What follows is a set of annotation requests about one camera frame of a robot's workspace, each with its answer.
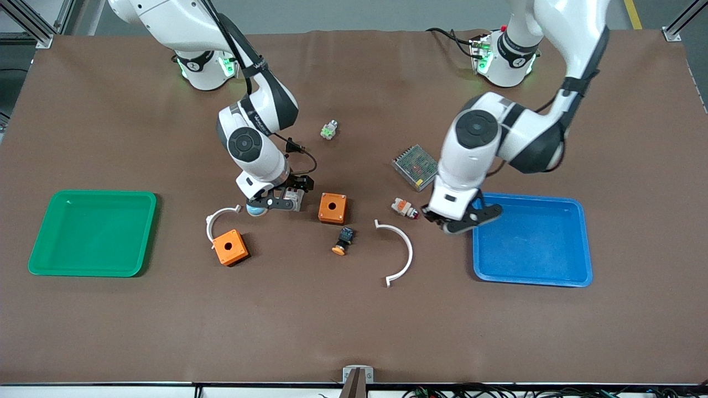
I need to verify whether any large white curved strip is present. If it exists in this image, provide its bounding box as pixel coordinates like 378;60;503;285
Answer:
374;219;414;289

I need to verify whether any metal mesh power supply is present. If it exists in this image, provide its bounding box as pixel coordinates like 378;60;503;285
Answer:
392;144;443;192

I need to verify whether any blue plastic tray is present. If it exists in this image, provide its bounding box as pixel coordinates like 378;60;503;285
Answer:
471;192;594;288

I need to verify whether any small white curved strip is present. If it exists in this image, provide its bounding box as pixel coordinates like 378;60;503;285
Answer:
206;205;242;250

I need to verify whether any orange cap black push button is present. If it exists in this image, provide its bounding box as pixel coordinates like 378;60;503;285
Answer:
331;226;355;256

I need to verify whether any brown table mat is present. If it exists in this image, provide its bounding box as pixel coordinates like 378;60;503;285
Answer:
0;29;708;385

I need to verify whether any green plastic tray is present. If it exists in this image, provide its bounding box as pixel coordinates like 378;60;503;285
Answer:
28;190;158;278

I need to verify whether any red button orange white switch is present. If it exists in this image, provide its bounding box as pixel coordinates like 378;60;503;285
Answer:
391;198;420;221

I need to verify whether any orange button enclosure box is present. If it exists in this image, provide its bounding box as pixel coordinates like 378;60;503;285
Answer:
212;229;250;267
318;192;348;225

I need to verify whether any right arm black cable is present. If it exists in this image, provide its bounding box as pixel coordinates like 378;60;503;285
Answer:
202;0;319;177

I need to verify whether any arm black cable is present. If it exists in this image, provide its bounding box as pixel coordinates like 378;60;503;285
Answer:
487;25;612;177
202;0;319;177

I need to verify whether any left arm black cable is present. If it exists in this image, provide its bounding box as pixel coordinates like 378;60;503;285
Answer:
487;25;612;177

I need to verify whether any grey metal bracket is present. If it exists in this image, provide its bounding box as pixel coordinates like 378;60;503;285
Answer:
342;365;374;384

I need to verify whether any black base cable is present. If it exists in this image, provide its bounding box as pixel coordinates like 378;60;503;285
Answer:
426;27;479;59

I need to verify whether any dark camera pole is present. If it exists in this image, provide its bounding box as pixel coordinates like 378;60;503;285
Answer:
339;368;370;398

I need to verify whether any black cable tangle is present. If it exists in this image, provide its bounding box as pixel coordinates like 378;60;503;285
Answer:
401;383;708;398

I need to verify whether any aluminium frame profile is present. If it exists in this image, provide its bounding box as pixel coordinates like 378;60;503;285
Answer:
0;0;75;49
663;0;708;43

